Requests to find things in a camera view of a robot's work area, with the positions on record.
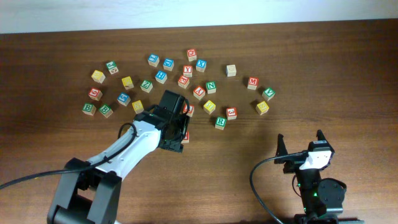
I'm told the red I block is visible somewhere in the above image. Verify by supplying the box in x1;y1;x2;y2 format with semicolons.
182;131;190;143

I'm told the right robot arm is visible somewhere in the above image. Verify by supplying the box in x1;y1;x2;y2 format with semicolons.
274;129;364;223

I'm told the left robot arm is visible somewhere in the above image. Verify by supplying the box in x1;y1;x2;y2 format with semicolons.
47;90;190;223

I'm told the red A block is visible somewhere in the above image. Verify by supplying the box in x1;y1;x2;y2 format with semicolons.
183;104;195;117

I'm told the yellow S block left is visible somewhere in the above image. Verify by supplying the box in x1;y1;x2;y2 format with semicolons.
132;100;144;114

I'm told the yellow s block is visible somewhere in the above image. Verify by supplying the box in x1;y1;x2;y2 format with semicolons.
132;100;144;114
256;101;269;115

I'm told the red E block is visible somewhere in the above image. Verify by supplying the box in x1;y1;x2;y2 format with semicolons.
177;75;190;89

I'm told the red Y block tilted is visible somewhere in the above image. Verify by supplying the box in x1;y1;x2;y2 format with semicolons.
193;86;206;100

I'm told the green Z block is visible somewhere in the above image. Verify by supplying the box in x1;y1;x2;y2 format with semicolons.
140;80;153;93

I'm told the yellow block centre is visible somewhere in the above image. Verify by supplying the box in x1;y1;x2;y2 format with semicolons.
203;100;216;114

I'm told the blue H block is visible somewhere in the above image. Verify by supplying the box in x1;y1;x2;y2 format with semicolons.
155;70;167;84

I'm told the yellow S block right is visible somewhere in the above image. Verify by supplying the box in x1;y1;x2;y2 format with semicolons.
256;101;269;115

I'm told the green R block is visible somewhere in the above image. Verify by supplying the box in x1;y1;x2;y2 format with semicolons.
215;116;227;130

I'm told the blue 5 block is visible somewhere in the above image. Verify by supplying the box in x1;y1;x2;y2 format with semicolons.
117;93;131;106

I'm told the green N block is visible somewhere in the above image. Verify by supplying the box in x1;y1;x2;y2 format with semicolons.
206;82;216;94

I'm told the blue D block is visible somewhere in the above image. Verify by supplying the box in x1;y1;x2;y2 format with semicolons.
163;58;175;71

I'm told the yellow block upper left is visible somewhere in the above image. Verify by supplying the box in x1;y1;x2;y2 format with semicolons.
121;76;134;90

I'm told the green V block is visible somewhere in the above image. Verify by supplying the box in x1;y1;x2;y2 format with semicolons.
262;88;275;101

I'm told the blue block top left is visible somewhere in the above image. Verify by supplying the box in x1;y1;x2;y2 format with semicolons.
147;54;160;67

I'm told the blue X block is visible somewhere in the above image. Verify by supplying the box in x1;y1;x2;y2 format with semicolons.
196;59;207;72

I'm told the red 3 block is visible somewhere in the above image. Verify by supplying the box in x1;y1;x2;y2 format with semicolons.
226;107;237;120

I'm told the green B block right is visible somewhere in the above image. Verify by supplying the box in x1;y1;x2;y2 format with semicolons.
98;104;113;118

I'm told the green b block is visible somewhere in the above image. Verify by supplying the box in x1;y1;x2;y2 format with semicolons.
98;104;113;118
82;103;96;116

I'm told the red C block top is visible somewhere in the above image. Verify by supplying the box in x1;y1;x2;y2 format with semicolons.
187;49;197;62

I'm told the red M block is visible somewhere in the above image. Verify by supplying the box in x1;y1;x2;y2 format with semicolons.
248;77;259;90

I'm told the plain wooden block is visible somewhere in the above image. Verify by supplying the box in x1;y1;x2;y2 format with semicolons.
226;65;237;77

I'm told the green J block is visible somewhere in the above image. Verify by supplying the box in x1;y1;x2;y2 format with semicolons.
106;61;119;75

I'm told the red 9 block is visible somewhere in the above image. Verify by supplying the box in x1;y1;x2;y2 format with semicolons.
88;88;103;101

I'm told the green B block left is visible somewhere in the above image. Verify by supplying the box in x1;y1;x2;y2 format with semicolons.
82;103;96;116

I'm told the yellow block far left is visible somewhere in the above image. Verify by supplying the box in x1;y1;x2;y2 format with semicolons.
91;70;106;84

